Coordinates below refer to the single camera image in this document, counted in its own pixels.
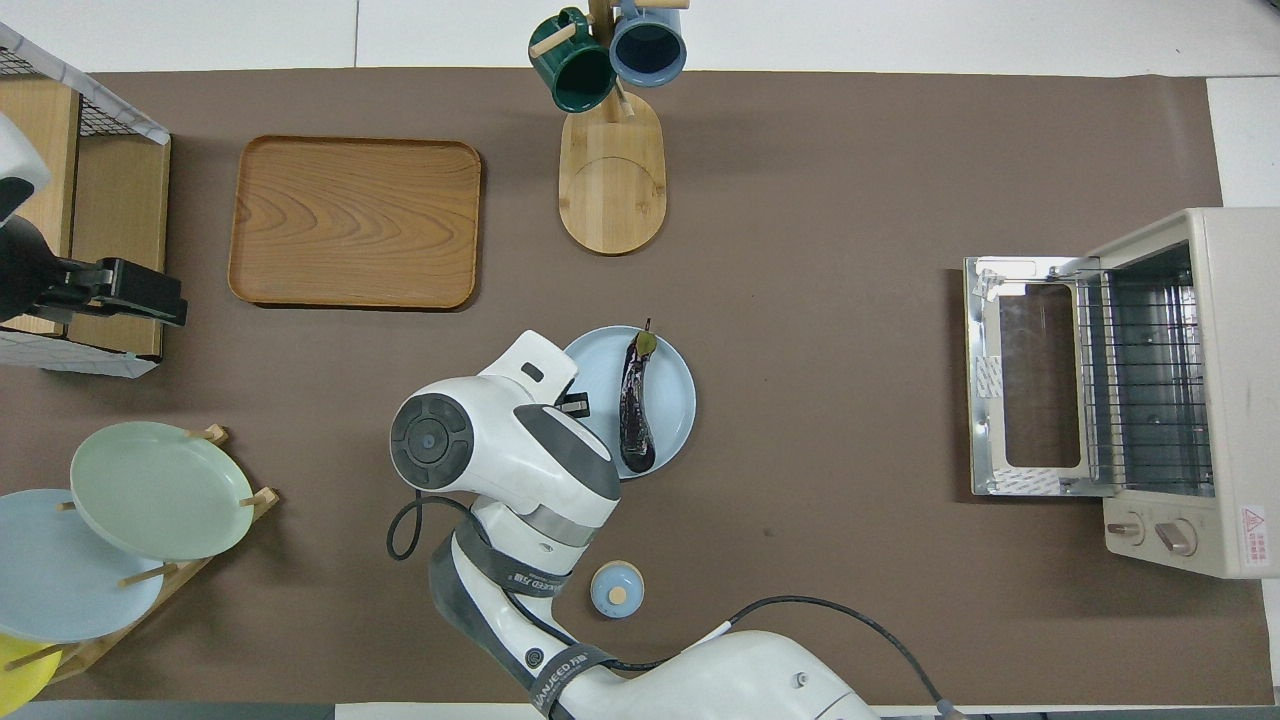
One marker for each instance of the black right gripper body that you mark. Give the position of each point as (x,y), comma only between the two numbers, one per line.
(573,405)

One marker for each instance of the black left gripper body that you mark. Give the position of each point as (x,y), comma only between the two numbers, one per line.
(70,290)

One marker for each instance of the dark purple eggplant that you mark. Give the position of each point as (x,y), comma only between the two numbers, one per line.
(636,420)

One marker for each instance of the light blue round plate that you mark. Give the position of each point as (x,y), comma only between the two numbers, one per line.
(675,400)

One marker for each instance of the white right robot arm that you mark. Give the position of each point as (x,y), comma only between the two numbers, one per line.
(500,440)

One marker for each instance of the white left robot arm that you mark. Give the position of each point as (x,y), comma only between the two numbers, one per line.
(20,260)

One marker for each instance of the beige oven knob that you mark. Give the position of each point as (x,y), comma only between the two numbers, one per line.
(1176,538)
(1125,530)

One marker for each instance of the beige toaster oven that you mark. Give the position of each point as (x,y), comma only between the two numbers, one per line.
(1245,400)

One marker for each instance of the white marbled shelf panel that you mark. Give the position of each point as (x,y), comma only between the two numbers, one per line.
(60,355)
(120,112)

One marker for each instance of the wooden stepped shelf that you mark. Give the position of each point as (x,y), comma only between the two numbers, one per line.
(120,200)

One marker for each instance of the pale green plate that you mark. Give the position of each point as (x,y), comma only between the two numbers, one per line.
(160,490)

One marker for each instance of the wooden mug tree stand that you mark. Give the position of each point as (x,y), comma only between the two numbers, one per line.
(612,190)

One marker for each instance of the wooden serving tray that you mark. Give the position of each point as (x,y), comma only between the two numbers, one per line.
(350,220)

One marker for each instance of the wooden plate rack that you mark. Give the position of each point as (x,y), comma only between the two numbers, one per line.
(185,580)

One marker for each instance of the light blue racked plate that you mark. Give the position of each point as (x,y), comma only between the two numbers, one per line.
(60,580)

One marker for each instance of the dark green mug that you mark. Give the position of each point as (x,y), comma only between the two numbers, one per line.
(575,75)

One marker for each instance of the blue mug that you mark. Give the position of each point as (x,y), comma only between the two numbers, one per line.
(648,45)

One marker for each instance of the brown table mat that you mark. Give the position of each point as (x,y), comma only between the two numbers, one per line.
(850,150)

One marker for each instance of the yellow plate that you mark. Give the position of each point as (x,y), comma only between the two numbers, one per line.
(20,680)

